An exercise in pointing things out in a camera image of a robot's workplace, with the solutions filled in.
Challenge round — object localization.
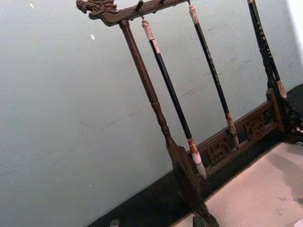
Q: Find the carved dark wooden brush rack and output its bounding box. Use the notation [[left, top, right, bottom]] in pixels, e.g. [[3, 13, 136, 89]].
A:
[[76, 0, 303, 227]]

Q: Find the plain pale wall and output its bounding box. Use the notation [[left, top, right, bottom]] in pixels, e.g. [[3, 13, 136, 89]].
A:
[[0, 0, 303, 227]]

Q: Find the pale felt mat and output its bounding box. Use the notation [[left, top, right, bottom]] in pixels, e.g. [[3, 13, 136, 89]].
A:
[[169, 141, 303, 227]]

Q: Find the black brush with thick tip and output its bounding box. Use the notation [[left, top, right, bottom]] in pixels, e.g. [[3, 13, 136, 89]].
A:
[[141, 19, 207, 178]]

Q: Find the black table cloth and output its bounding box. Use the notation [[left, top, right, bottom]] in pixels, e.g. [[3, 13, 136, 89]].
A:
[[87, 84, 303, 227]]

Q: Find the black brush with gold marks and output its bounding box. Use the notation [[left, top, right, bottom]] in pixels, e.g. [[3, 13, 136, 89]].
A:
[[247, 0, 288, 99]]

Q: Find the black brush with slim tip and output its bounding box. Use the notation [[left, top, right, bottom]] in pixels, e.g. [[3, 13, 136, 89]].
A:
[[188, 4, 240, 150]]

